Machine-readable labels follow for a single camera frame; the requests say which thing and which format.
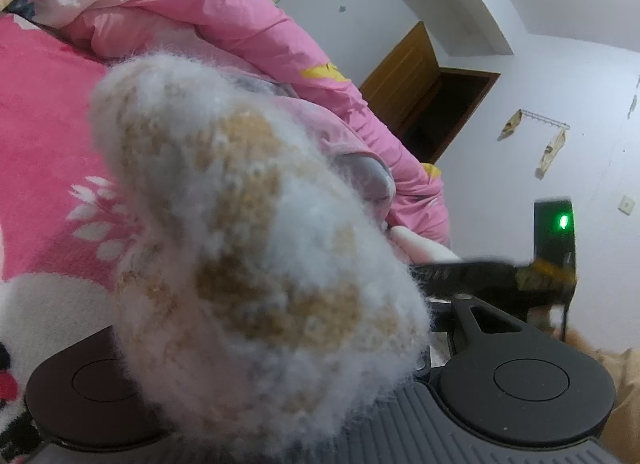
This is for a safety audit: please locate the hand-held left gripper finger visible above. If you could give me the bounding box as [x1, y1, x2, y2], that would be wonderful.
[430, 294, 551, 361]

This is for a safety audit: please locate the pink printed quilt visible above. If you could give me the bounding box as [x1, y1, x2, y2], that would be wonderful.
[0, 0, 451, 245]

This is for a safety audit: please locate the brown wooden door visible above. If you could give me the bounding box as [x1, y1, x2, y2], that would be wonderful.
[359, 21, 501, 165]

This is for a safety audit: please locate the folded cream garment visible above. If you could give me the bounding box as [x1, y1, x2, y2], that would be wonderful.
[390, 226, 461, 265]

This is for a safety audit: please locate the pink floral bed sheet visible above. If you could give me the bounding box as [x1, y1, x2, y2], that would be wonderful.
[0, 11, 151, 445]

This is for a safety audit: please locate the beige white checked coat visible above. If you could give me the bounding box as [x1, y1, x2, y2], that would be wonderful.
[87, 49, 433, 460]

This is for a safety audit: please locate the white wall hook rack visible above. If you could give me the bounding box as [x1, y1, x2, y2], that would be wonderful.
[520, 109, 571, 130]

